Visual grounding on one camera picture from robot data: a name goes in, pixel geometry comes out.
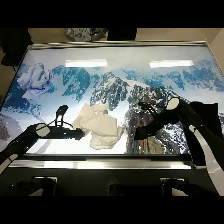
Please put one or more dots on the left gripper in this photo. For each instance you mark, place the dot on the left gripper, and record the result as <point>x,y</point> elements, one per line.
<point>75,134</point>

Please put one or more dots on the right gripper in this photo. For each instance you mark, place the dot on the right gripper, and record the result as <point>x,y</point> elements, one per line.
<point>145,130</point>

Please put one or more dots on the cream shirt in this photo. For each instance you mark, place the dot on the cream shirt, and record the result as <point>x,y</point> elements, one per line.
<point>98,128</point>

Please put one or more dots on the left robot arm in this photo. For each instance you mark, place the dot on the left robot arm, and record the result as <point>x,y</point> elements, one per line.
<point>23,140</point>

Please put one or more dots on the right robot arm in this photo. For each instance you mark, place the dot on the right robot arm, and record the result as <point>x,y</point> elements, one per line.
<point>196,130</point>

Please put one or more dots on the white and blue garment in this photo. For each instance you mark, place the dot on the white and blue garment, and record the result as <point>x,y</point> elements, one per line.
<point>35,79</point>

